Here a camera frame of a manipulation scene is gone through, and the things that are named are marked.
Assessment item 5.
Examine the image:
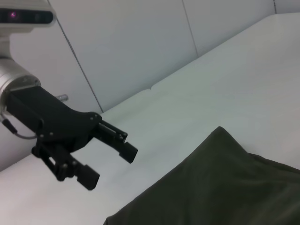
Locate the dark green FREE t-shirt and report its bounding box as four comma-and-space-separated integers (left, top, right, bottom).
103, 126, 300, 225

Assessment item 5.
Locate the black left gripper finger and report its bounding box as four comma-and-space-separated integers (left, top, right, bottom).
31, 140, 101, 191
94, 120, 139, 164

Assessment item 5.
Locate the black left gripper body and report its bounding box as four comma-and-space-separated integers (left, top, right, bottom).
6, 86, 103, 153

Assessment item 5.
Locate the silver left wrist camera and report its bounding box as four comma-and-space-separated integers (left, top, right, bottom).
0, 0, 57, 36

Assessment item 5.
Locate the left arm connector cable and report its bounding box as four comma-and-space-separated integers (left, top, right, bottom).
1, 93, 69, 139

